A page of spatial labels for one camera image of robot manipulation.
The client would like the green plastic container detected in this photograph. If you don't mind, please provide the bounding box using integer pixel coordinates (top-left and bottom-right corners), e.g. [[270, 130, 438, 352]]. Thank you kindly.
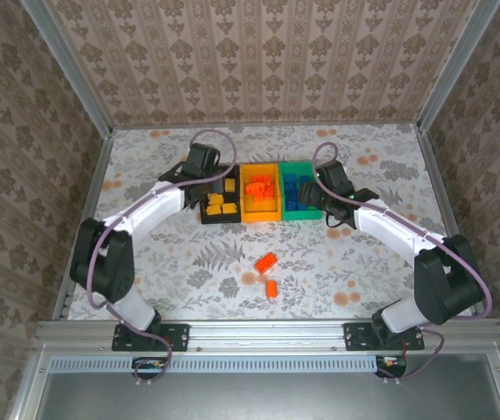
[[278, 160, 323, 221]]

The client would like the orange plastic container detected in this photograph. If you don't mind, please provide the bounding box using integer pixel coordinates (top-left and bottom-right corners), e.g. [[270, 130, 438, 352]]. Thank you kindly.
[[238, 162, 284, 224]]

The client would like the black plastic container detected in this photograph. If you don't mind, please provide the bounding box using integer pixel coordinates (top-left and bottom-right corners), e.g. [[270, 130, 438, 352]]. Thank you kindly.
[[199, 164, 243, 225]]

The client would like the floral patterned table cover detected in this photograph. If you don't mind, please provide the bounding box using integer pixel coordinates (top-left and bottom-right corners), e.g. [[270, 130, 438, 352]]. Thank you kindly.
[[67, 122, 474, 321]]

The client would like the aluminium mounting beam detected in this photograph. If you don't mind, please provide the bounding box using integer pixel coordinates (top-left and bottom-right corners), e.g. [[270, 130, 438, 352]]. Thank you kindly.
[[34, 318, 500, 352]]

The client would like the grey metal panel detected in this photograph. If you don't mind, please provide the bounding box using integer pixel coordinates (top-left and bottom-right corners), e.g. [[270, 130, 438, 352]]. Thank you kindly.
[[11, 353, 500, 420]]

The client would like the aluminium side rail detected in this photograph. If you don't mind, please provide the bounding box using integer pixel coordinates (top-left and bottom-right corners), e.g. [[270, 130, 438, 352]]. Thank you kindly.
[[54, 130, 115, 320], [414, 126, 487, 319]]

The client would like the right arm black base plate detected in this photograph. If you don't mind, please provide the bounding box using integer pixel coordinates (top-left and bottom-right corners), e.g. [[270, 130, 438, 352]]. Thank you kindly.
[[343, 322, 426, 352]]

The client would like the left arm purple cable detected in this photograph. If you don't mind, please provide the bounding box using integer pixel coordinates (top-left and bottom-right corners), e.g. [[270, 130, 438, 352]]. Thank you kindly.
[[89, 129, 240, 386]]

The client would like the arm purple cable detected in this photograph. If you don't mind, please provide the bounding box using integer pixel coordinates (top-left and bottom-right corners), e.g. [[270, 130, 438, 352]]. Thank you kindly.
[[89, 129, 240, 386], [312, 140, 494, 386]]

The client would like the aluminium frame post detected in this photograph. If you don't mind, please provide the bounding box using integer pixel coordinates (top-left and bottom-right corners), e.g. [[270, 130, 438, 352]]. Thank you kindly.
[[418, 0, 500, 132], [19, 0, 115, 137]]

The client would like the grey slotted cable duct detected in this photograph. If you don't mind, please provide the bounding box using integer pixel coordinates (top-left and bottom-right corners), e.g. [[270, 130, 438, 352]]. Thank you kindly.
[[50, 354, 408, 374]]

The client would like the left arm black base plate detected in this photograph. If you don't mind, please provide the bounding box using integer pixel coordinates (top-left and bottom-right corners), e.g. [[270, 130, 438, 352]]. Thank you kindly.
[[112, 322, 189, 352]]

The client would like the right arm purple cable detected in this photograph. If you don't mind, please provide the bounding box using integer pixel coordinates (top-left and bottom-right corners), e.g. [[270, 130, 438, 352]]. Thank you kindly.
[[312, 140, 494, 386]]

